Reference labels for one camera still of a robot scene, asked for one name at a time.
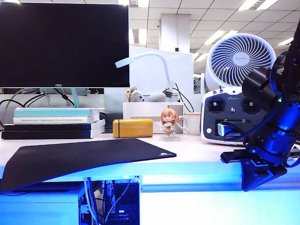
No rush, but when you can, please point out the white under-desk cabinet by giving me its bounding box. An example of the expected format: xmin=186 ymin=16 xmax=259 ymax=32
xmin=0 ymin=181 xmax=86 ymax=225

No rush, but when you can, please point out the white cover book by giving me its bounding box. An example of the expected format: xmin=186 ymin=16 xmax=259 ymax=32
xmin=13 ymin=116 xmax=100 ymax=124

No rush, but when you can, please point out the grey monitor cable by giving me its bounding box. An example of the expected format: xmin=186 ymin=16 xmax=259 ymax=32
xmin=0 ymin=88 xmax=42 ymax=128

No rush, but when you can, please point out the silver teal monitor stand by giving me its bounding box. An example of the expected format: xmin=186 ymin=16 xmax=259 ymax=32
xmin=14 ymin=87 xmax=105 ymax=111

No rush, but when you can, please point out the black computer tower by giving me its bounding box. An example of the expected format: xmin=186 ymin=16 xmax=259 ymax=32
xmin=78 ymin=175 xmax=141 ymax=225

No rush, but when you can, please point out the small white background fan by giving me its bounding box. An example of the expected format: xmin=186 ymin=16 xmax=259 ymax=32
xmin=193 ymin=73 xmax=206 ymax=94

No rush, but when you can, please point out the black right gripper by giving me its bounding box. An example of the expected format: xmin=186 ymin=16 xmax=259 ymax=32
xmin=220 ymin=98 xmax=300 ymax=192

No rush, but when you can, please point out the white desk drawer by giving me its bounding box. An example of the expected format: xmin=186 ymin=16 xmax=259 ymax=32
xmin=140 ymin=174 xmax=300 ymax=225

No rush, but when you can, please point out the white desktop organizer box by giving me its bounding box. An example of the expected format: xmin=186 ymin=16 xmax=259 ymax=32
xmin=122 ymin=101 xmax=185 ymax=135

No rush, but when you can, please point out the black lamp power cable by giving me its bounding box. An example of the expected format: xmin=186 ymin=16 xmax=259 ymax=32
xmin=171 ymin=82 xmax=195 ymax=113

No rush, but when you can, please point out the yellow rectangular case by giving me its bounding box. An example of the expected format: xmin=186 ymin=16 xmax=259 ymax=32
xmin=112 ymin=118 xmax=154 ymax=139

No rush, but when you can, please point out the teal cover book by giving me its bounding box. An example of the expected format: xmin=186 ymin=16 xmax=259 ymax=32
xmin=14 ymin=109 xmax=100 ymax=118

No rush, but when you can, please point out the white gooseneck desk lamp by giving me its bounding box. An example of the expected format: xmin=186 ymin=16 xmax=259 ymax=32
xmin=114 ymin=52 xmax=179 ymax=102

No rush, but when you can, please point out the beige plush toy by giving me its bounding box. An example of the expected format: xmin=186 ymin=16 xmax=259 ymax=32
xmin=125 ymin=86 xmax=145 ymax=103

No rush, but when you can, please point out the black monitor cable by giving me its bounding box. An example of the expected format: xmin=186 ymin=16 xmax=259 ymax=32
xmin=23 ymin=88 xmax=75 ymax=107

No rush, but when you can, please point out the black mouse pad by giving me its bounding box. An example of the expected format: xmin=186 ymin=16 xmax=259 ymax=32
xmin=0 ymin=138 xmax=177 ymax=192

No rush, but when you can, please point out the white cable bundle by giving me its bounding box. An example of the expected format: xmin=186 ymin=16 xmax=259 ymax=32
xmin=83 ymin=177 xmax=99 ymax=225

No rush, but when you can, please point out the white mug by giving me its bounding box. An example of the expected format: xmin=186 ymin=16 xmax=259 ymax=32
xmin=179 ymin=112 xmax=202 ymax=135

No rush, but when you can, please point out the black AOC computer monitor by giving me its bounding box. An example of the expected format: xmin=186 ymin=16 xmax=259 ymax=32
xmin=0 ymin=2 xmax=130 ymax=88

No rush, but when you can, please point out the white navy RC transmitter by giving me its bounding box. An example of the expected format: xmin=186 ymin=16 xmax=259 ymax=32
xmin=201 ymin=85 xmax=269 ymax=146

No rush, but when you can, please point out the white round desk fan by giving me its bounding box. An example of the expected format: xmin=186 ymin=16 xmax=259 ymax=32
xmin=204 ymin=33 xmax=277 ymax=94

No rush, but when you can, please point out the grey soft plush item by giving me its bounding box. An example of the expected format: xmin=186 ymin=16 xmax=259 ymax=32
xmin=146 ymin=92 xmax=167 ymax=102

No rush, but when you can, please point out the white partition panel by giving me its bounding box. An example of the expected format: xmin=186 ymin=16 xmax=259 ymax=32
xmin=129 ymin=45 xmax=194 ymax=94

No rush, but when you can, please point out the orange-haired anime figurine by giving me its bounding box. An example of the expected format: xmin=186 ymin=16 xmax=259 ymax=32
xmin=159 ymin=108 xmax=181 ymax=141

